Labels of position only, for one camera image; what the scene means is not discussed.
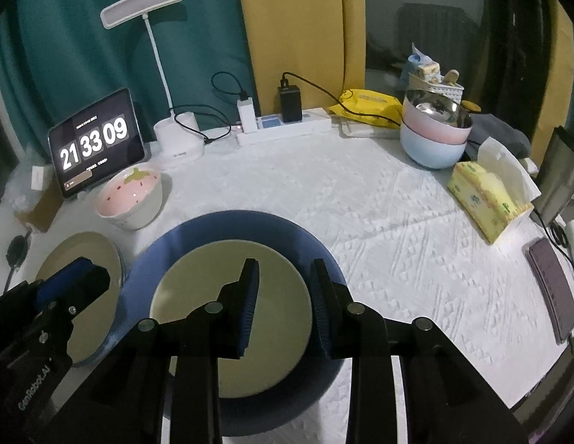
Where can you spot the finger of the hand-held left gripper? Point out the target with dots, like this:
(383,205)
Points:
(64,282)

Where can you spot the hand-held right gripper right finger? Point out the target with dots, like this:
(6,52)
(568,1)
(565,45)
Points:
(321,305)

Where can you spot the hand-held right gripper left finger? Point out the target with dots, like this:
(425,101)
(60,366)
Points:
(250,305)

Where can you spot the cream bowl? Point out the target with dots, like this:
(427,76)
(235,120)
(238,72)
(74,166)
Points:
(199,286)

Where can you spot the cream plate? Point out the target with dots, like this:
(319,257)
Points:
(95,328)

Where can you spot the light blue plate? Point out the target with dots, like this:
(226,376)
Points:
(123,268)

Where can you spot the large blue bowl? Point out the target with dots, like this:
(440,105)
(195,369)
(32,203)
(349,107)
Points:
(199,236)

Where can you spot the black round device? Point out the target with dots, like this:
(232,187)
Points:
(17,250)

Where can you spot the brown box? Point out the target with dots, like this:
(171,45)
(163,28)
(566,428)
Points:
(39,210)

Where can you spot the strawberry print bowl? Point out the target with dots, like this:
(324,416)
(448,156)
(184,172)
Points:
(139,212)

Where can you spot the tablet with clock display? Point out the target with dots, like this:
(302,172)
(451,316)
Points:
(97,143)

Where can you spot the white desk lamp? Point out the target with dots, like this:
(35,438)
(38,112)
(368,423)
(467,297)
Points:
(176,143)

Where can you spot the white power strip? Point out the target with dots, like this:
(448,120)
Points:
(291,129)

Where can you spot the white plastic packet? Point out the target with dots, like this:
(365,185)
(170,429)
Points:
(365,132)

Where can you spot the light blue bowl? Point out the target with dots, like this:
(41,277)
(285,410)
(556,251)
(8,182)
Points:
(430,155)

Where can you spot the white charger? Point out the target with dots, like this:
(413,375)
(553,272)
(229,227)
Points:
(246,115)

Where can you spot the black charger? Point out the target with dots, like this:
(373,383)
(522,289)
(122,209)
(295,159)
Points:
(290,104)

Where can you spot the pink bowl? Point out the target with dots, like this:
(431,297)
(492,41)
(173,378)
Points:
(435,134)

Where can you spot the yellow wipes packet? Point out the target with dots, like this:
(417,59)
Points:
(365,104)

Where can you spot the green curtain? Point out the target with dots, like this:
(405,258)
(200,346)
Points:
(60,55)

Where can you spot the steel bowl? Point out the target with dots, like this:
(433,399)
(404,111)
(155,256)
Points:
(435,106)

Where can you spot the dark smartphone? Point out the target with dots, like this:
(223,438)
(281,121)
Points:
(553,291)

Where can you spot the white basket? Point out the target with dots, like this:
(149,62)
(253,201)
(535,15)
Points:
(435,90)

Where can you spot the grey cloth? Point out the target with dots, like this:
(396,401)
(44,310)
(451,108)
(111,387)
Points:
(499,134)

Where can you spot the small yellow tissue pack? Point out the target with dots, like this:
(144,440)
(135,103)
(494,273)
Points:
(429,73)

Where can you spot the wooden utensil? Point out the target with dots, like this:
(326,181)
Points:
(451,77)

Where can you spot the blue packet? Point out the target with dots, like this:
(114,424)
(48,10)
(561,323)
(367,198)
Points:
(416,60)

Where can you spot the steel tumbler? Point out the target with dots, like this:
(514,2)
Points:
(557,175)

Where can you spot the yellow curtain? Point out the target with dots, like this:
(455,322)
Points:
(296,23)

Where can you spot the dark ribbed radiator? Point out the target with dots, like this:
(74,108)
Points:
(430,27)

